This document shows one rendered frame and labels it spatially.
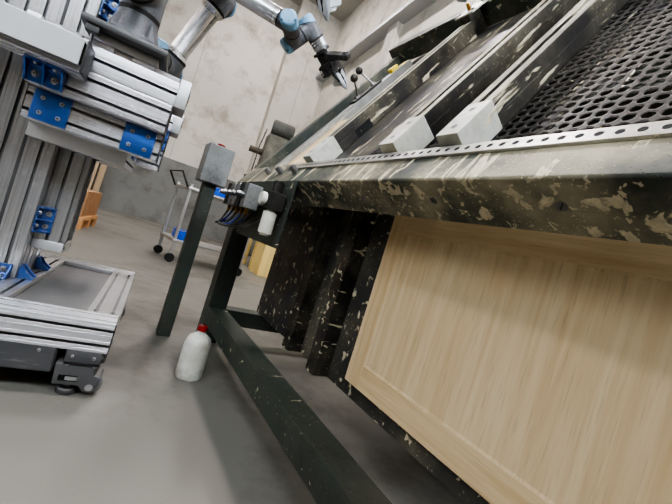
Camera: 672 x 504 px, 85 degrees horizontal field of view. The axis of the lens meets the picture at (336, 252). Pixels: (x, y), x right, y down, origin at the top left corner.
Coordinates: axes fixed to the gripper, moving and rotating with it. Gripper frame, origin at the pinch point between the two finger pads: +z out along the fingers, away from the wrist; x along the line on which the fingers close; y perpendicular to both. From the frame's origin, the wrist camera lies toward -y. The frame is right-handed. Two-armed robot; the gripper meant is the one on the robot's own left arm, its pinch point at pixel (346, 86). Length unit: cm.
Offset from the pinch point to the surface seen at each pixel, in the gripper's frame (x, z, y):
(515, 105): 74, 10, -92
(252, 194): 87, 5, -5
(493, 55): 43, 6, -81
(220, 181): 68, 0, 38
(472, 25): -26, 7, -55
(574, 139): 103, 7, -107
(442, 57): -3.8, 8.9, -47.3
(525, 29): 27, 6, -87
